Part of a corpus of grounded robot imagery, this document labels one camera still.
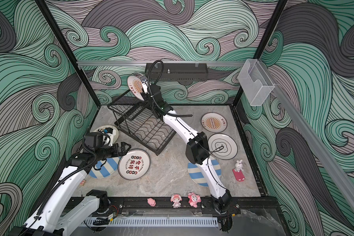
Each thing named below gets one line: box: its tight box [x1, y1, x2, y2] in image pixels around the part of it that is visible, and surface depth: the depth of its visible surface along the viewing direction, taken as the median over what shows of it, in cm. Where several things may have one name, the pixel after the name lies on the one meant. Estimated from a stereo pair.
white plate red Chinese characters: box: [117, 148, 151, 181], surface depth 88 cm
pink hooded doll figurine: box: [170, 193, 183, 209], surface depth 74 cm
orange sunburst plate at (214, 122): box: [200, 112, 228, 134], surface depth 110 cm
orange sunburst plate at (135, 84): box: [127, 74, 145, 101], surface depth 94 cm
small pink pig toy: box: [147, 197, 156, 207], surface depth 75 cm
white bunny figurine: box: [235, 159, 244, 173], surface depth 81 cm
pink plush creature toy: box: [187, 191, 202, 208], surface depth 74 cm
